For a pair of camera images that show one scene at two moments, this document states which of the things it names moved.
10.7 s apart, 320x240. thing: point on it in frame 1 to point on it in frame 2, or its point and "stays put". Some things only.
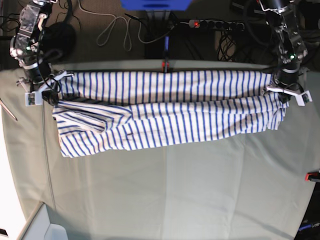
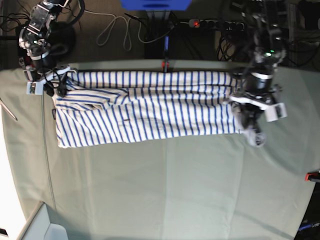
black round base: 58,42 stays put
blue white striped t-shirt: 102,110 stays put
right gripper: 286,84 to 251,106
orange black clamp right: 312,176 stays put
